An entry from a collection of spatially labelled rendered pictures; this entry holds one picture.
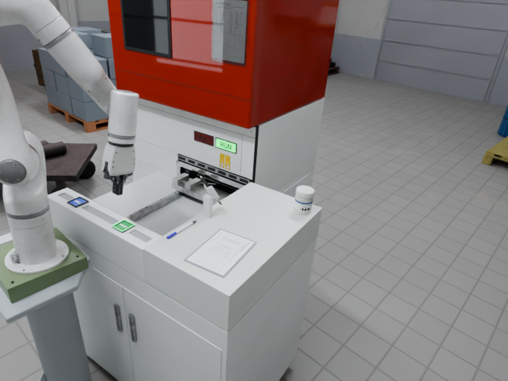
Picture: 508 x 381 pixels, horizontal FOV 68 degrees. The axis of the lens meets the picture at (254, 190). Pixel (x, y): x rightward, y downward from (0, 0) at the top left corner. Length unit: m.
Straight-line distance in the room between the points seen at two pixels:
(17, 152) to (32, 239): 0.31
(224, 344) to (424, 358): 1.45
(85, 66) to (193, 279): 0.67
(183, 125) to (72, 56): 0.79
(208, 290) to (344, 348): 1.32
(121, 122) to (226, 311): 0.64
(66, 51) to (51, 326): 0.95
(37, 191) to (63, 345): 0.62
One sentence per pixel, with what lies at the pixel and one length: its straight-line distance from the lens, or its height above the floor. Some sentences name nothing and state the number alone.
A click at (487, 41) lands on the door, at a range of 9.13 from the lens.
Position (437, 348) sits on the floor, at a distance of 2.53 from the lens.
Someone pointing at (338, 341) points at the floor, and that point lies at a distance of 2.34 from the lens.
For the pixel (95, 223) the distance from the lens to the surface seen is 1.44.
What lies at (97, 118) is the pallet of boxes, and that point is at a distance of 5.21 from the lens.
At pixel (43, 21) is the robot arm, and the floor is 1.62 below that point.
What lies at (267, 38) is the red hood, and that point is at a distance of 1.53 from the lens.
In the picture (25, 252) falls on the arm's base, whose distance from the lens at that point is 1.41.
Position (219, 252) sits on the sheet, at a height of 0.97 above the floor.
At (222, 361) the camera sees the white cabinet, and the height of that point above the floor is 0.68.
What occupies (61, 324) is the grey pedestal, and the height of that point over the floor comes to 0.61.
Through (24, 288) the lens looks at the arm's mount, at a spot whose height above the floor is 0.86.
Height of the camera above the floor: 1.72
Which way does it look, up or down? 28 degrees down
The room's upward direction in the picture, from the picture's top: 4 degrees clockwise
